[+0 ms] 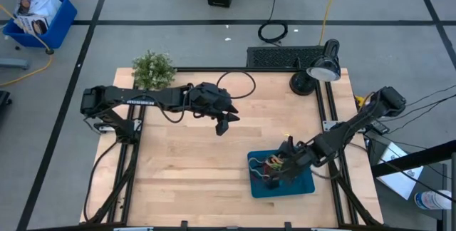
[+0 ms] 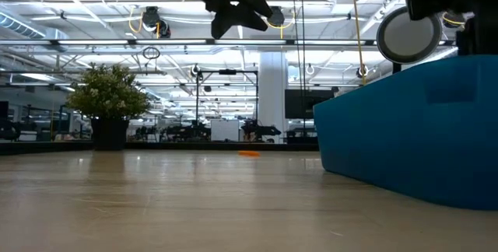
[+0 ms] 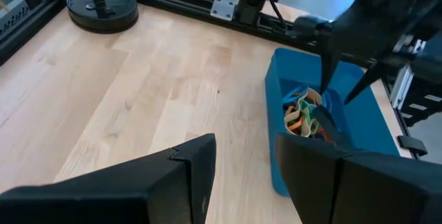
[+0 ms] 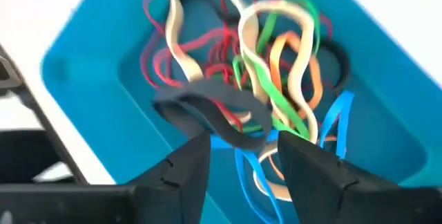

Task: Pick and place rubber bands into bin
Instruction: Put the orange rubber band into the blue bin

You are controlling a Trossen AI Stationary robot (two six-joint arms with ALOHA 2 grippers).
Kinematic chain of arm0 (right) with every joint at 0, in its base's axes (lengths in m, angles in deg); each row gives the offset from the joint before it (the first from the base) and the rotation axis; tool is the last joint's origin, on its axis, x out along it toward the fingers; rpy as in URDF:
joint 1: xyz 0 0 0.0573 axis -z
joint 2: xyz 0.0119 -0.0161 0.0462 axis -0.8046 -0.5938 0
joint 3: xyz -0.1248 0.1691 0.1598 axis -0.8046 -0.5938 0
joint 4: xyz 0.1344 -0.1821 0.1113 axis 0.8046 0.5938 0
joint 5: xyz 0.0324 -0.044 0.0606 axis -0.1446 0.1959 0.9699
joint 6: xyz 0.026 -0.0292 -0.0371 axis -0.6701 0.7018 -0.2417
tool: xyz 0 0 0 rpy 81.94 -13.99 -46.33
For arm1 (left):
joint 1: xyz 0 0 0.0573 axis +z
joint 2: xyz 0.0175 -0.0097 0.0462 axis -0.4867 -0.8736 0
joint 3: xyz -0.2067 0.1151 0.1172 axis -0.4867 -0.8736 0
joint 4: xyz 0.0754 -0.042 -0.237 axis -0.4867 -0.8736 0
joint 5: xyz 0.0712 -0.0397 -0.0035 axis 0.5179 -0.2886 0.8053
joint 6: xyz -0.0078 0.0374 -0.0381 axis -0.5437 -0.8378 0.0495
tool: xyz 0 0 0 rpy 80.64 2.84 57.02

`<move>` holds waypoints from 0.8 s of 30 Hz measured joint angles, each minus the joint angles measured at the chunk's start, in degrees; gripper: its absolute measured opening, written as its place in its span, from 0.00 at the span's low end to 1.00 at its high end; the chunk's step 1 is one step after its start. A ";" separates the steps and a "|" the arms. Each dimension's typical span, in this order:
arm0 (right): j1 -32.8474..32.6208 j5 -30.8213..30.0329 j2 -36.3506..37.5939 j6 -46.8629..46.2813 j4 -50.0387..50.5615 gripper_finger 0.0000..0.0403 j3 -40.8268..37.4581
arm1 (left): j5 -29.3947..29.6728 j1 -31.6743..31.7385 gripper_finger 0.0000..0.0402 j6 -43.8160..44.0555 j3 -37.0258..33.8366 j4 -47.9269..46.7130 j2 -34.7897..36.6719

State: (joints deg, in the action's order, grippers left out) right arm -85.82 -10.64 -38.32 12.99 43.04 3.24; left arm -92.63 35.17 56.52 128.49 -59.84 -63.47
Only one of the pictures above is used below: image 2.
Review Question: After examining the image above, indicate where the potted green plant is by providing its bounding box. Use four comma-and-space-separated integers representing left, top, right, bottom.
65, 63, 152, 151

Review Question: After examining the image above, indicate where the whiteboard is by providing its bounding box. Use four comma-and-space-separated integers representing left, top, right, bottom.
210, 119, 240, 142

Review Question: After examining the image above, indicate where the blue plastic bin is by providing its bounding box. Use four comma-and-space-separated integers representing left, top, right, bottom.
313, 54, 498, 212

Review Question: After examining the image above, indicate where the black background frame stand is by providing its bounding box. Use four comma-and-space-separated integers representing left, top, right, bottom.
195, 68, 259, 128

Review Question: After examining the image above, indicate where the yellow power cord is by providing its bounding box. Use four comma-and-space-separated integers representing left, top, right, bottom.
349, 0, 369, 86

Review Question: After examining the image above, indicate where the ceiling cable reel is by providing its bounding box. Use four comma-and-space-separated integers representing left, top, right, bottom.
266, 5, 287, 28
441, 10, 474, 30
140, 5, 172, 39

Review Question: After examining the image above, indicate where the black hanging cable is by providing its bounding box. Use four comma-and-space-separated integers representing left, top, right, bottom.
299, 0, 307, 128
291, 0, 300, 89

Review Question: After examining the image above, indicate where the black monitor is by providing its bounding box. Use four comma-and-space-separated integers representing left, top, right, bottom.
284, 89, 335, 120

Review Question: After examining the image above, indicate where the black desk lamp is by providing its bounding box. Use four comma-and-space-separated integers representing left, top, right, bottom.
376, 5, 444, 75

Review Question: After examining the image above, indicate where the black table frame rail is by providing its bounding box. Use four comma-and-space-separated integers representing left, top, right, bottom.
0, 141, 320, 156

